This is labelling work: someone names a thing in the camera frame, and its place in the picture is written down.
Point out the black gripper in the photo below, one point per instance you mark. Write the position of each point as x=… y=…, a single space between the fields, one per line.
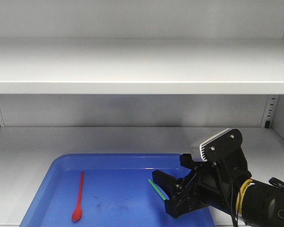
x=208 y=184

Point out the green plastic spoon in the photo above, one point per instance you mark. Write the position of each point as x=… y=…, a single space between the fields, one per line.
x=157 y=189

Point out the red plastic spoon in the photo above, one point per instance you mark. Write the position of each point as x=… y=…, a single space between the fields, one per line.
x=77 y=213

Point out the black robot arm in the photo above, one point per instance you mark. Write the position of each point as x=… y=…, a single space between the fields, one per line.
x=259 y=204

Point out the upper grey cabinet shelf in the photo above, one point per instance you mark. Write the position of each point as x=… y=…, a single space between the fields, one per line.
x=117 y=66

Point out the blue plastic tray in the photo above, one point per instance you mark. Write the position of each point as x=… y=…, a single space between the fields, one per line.
x=116 y=193

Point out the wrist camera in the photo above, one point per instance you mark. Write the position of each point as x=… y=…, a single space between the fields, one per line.
x=217 y=146

